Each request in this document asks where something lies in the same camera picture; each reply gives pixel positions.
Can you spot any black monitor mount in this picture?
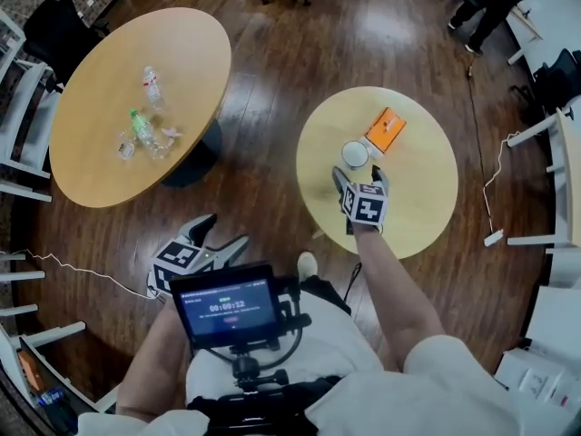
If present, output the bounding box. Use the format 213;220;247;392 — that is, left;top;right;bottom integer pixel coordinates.
226;277;314;397

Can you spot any flat orange carton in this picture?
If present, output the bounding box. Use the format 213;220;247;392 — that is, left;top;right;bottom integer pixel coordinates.
17;350;46;392

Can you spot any large oval wooden table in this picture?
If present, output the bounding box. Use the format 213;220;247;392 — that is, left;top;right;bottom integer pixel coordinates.
48;6;232;209

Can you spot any white power adapter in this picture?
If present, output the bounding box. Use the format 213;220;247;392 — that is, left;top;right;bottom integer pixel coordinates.
145;270;164;300

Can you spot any white shelf unit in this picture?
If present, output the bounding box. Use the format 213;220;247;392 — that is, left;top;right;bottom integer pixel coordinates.
0;320;119;436

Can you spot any black floor cable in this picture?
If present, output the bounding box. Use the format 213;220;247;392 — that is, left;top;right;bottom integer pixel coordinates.
466;54;489;176

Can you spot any red label plastic bottle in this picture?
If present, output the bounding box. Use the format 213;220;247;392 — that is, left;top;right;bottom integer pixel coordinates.
143;65;165;111

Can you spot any person's white shoe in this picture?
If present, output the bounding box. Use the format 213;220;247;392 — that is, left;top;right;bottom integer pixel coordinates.
297;251;319;283

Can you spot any white cup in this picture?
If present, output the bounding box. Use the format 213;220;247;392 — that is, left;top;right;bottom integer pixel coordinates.
340;140;371;172

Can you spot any person's black trouser leg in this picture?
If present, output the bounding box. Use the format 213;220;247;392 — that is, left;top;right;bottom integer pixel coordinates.
299;275;353;317

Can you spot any white cable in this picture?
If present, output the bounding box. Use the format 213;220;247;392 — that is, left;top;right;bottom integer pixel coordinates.
0;248;158;300
482;130;523;235

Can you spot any blue bottle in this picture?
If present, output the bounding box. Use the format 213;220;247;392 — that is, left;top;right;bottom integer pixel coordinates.
38;384;67;408

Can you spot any clear glass cup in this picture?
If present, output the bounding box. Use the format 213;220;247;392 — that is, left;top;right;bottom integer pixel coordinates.
116;129;139;161

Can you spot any white shelf frame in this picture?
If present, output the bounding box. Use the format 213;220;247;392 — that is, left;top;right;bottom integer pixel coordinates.
0;9;63;203

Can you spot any green label plastic bottle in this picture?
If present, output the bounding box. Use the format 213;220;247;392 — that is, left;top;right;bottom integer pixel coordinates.
129;108;172;161

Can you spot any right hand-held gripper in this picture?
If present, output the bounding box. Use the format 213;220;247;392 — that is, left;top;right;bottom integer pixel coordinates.
331;164;392;237

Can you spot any person's left forearm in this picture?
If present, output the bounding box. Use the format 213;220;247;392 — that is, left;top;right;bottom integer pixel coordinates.
115;306;196;424

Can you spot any white cabinet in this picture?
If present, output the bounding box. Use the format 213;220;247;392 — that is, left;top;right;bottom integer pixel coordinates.
494;283;581;426

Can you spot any black chest harness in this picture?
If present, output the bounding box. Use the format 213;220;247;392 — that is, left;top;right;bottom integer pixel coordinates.
186;376;344;436

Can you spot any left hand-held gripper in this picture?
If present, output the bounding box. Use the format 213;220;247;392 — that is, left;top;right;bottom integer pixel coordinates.
152;213;250;295

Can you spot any white desk wooden top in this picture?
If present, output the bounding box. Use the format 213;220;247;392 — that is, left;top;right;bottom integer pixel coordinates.
506;106;581;249
506;2;545;66

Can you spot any black monitor screen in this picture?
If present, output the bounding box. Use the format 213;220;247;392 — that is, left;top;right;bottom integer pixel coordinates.
169;263;281;352

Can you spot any person's white shirt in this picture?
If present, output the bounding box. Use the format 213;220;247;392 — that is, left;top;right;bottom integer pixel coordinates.
76;291;523;436

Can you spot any person's right forearm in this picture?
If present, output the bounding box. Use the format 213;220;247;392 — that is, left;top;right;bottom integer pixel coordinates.
353;224;448;374

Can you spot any orange box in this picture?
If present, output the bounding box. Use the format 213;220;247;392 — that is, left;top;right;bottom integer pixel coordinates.
360;106;409;159

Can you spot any small round wooden table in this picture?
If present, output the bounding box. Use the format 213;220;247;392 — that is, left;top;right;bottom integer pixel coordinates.
295;86;459;261

